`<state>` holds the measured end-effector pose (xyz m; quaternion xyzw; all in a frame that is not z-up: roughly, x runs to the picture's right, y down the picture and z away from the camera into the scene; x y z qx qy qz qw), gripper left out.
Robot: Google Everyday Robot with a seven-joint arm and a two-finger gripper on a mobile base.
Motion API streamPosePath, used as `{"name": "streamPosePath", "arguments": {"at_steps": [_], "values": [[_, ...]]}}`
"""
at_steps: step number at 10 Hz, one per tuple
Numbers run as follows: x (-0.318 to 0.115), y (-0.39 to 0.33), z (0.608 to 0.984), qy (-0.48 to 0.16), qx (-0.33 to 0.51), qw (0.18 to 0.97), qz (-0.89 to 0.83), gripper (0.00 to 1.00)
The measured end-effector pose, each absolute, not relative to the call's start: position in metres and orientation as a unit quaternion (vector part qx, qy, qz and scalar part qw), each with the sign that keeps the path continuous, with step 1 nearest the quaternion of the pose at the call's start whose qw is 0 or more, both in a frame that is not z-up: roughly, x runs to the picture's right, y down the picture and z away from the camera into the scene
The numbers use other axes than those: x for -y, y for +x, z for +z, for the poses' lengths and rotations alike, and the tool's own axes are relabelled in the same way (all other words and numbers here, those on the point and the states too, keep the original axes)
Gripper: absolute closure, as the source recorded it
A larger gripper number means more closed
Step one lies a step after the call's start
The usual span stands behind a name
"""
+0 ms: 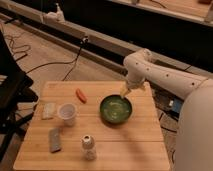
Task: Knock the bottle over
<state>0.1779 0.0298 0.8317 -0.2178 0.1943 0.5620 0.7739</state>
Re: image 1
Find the white object on ledge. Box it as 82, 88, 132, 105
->
44, 4, 65, 22

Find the black floor cable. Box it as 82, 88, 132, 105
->
25, 37, 90, 82

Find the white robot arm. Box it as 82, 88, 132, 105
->
120, 49, 213, 171

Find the black chair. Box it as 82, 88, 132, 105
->
0, 31, 38, 162

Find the grey rectangular block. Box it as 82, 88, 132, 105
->
49, 128, 61, 153

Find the clear plastic cup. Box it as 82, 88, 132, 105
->
57, 103, 77, 126

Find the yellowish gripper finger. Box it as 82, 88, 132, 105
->
120, 85, 130, 99

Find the green bowl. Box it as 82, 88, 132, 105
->
99, 94, 132, 124

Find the orange carrot toy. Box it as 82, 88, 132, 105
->
76, 89, 87, 104

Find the white plastic bottle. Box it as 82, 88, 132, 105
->
82, 135, 97, 160

